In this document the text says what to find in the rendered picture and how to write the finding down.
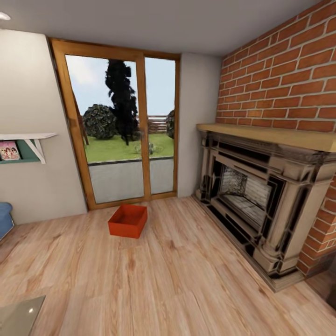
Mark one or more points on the storage box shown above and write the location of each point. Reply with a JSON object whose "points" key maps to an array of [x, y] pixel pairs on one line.
{"points": [[128, 221]]}

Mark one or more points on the shelf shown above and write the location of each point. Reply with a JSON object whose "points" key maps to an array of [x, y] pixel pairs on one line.
{"points": [[29, 146]]}

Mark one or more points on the wood fireplace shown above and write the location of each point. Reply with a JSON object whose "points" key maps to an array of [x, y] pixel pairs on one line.
{"points": [[264, 197]]}

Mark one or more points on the countertop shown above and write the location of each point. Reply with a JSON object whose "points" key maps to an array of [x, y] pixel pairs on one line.
{"points": [[318, 141]]}

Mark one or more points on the door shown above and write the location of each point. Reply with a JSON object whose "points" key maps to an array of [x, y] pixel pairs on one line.
{"points": [[122, 108]]}

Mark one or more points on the coffee table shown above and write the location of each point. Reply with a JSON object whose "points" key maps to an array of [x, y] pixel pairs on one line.
{"points": [[18, 319]]}

